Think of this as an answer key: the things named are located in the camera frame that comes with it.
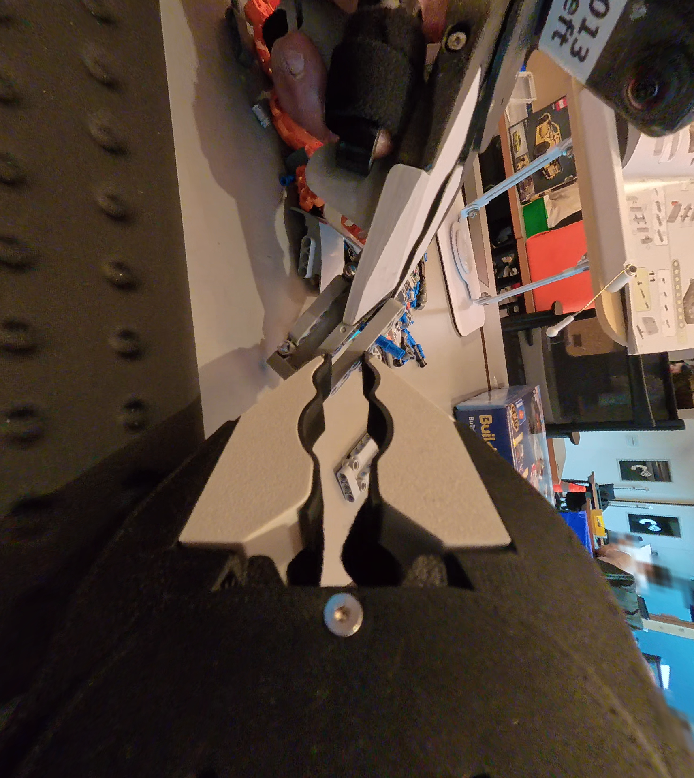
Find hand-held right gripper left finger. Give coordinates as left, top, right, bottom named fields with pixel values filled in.
left=179, top=355, right=331, bottom=579

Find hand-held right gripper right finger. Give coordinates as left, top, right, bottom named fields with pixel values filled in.
left=359, top=357, right=518, bottom=579

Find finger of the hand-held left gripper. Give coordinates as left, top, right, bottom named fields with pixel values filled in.
left=344, top=166, right=428, bottom=328
left=385, top=66, right=485, bottom=316

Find pile of toy building pieces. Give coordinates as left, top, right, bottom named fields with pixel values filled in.
left=243, top=0, right=435, bottom=368

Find grey plate piece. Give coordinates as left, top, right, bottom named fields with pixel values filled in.
left=267, top=275, right=352, bottom=379

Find person's left hand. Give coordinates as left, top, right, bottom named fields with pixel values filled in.
left=269, top=27, right=338, bottom=143

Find wooden book stand, white base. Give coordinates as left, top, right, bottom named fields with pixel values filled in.
left=437, top=73, right=642, bottom=356

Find blue toy kit box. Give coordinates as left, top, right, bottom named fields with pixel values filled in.
left=453, top=386, right=555, bottom=502

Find instruction manual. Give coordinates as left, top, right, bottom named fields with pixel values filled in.
left=619, top=116, right=694, bottom=356

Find black perforated mat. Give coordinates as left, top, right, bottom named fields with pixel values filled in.
left=0, top=0, right=204, bottom=554

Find black wall sign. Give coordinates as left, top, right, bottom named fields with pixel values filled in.
left=619, top=459, right=677, bottom=482
left=628, top=516, right=683, bottom=539

